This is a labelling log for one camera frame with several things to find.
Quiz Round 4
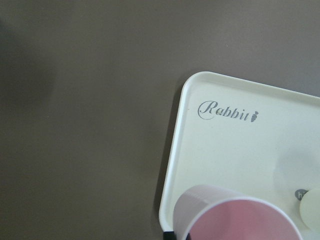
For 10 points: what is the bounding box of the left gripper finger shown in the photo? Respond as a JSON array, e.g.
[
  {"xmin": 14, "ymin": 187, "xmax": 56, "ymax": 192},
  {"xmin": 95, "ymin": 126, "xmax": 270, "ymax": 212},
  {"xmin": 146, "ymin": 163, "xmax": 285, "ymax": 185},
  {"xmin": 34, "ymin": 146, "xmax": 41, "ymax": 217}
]
[{"xmin": 162, "ymin": 225, "xmax": 175, "ymax": 240}]

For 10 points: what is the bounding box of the pink cup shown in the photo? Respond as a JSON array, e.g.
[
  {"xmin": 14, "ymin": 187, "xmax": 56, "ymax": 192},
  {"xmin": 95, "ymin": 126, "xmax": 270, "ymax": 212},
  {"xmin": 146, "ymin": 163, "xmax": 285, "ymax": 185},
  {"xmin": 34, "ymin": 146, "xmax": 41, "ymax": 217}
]
[{"xmin": 173, "ymin": 184, "xmax": 302, "ymax": 240}]

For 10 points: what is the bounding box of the cream yellow cup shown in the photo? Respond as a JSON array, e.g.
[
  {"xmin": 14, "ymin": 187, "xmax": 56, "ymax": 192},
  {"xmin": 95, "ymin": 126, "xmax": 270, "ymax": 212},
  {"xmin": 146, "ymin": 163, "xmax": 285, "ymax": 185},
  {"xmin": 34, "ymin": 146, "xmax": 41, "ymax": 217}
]
[{"xmin": 299, "ymin": 188, "xmax": 320, "ymax": 230}]

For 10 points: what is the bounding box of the cream rabbit tray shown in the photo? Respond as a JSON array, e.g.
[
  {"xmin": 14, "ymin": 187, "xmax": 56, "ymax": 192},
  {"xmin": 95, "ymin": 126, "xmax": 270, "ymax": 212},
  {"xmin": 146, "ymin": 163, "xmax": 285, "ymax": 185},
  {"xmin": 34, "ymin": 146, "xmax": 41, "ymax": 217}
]
[{"xmin": 159, "ymin": 71, "xmax": 320, "ymax": 240}]

